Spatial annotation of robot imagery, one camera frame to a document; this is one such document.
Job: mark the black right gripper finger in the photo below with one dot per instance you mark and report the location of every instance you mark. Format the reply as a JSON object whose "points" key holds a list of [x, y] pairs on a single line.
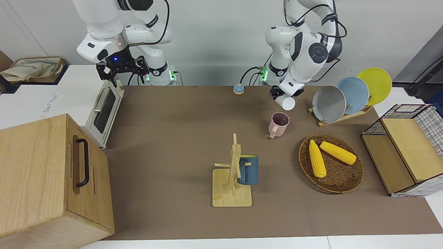
{"points": [[104, 72], [143, 69]]}

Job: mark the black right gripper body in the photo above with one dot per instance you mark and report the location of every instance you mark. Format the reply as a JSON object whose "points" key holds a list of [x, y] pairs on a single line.
{"points": [[119, 64]]}

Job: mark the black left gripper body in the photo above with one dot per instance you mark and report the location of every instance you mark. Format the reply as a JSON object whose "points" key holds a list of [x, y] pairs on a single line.
{"points": [[276, 91]]}

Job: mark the pink mug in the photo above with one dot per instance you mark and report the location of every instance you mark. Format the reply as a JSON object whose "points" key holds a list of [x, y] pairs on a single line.
{"points": [[278, 129]]}

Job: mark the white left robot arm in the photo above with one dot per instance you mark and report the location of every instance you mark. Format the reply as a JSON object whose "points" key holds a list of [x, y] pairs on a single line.
{"points": [[297, 45]]}

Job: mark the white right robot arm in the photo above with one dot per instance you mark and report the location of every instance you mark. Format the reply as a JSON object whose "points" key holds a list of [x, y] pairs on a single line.
{"points": [[100, 20]]}

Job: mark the white toaster oven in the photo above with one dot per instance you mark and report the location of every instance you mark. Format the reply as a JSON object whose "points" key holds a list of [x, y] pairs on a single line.
{"points": [[76, 97]]}

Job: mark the grey plate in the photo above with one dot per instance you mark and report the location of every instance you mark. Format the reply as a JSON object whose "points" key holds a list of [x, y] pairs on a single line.
{"points": [[328, 103]]}

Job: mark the beige canvas bag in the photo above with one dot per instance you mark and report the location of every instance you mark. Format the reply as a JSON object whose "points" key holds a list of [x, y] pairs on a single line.
{"points": [[34, 69]]}

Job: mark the wooden plate rack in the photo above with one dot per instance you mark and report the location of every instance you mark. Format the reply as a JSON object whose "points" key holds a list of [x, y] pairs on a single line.
{"points": [[346, 117]]}

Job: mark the yellow corn cob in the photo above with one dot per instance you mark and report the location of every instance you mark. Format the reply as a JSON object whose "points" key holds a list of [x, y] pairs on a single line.
{"points": [[337, 153], [317, 159]]}

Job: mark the light blue plate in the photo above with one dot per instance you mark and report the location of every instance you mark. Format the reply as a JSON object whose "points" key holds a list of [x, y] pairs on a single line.
{"points": [[356, 91]]}

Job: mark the dark blue mug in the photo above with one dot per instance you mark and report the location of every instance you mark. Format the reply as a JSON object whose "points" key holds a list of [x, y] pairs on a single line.
{"points": [[251, 171]]}

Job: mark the yellow plate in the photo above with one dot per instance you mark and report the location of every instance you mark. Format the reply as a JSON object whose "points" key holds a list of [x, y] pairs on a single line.
{"points": [[379, 81]]}

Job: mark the round wicker basket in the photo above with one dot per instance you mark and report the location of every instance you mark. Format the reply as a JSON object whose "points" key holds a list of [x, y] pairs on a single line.
{"points": [[339, 176]]}

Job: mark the wooden mug tree stand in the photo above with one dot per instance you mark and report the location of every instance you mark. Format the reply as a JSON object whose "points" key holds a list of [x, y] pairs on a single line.
{"points": [[228, 197]]}

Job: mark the wooden drawer cabinet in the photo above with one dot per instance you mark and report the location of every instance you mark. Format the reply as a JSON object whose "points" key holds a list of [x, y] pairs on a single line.
{"points": [[34, 173]]}

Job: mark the black tube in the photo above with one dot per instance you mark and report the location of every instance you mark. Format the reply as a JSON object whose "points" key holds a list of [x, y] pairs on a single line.
{"points": [[425, 74]]}

